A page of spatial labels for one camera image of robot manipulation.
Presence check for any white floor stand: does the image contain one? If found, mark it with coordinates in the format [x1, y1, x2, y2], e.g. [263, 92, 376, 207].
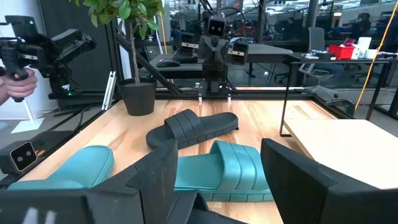
[11, 99, 45, 134]

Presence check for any grey desk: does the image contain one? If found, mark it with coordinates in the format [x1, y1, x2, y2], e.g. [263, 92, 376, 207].
[149, 43, 295, 79]

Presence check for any person's hand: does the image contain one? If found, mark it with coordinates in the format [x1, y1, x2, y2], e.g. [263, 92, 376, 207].
[0, 67, 39, 103]

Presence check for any black metal wooden shelf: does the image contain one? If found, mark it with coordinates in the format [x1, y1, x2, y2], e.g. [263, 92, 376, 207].
[279, 60, 398, 190]

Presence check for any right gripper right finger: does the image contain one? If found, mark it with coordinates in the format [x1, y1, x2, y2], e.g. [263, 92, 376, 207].
[260, 138, 398, 224]

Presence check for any table-level camera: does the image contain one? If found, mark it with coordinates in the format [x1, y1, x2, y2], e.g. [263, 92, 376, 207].
[0, 140, 40, 175]

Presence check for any silver aluminium profile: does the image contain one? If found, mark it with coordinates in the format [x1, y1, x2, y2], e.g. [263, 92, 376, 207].
[101, 70, 118, 111]

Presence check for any tall white container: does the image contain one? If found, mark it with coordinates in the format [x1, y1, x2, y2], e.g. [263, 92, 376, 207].
[357, 36, 373, 59]

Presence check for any teal rubber slide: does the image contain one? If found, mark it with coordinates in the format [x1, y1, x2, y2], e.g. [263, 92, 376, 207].
[6, 145, 115, 191]
[174, 139, 275, 203]

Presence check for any dark background table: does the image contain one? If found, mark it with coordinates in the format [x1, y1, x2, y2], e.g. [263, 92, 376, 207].
[287, 51, 398, 63]

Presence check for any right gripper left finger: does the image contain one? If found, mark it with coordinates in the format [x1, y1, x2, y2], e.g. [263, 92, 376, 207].
[0, 139, 210, 224]

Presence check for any grey office chair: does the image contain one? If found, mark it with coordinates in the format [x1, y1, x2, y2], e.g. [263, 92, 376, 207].
[298, 26, 326, 78]

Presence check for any person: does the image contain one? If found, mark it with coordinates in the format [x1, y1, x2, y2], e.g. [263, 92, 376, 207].
[351, 12, 373, 41]
[281, 17, 299, 41]

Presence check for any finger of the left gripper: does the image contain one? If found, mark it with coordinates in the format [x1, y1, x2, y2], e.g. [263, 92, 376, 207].
[179, 32, 200, 60]
[228, 41, 249, 66]

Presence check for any black computer mouse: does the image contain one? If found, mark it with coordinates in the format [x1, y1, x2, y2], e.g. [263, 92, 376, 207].
[155, 58, 181, 68]

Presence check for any yellow cable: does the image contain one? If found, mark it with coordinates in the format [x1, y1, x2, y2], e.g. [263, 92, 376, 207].
[354, 0, 398, 110]

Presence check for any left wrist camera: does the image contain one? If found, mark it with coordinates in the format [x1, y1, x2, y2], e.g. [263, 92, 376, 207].
[206, 14, 228, 37]

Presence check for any red box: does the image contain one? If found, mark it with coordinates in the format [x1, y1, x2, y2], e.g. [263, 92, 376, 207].
[328, 44, 356, 60]

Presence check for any green leafy plant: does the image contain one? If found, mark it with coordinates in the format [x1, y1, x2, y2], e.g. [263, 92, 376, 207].
[70, 0, 167, 86]

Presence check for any black plant pot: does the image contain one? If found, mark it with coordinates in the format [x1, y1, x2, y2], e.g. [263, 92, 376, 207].
[117, 77, 158, 117]

